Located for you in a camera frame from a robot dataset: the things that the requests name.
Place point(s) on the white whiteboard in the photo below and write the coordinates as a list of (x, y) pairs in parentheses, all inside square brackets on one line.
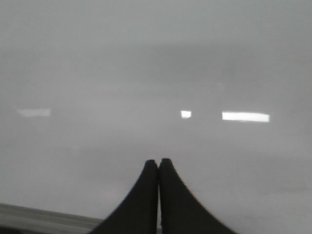
[(91, 89)]

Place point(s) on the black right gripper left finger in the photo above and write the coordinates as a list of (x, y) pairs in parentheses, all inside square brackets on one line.
[(137, 213)]

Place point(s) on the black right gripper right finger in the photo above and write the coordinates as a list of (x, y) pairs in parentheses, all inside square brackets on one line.
[(181, 213)]

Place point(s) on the aluminium whiteboard frame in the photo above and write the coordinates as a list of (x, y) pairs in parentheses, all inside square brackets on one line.
[(35, 221)]

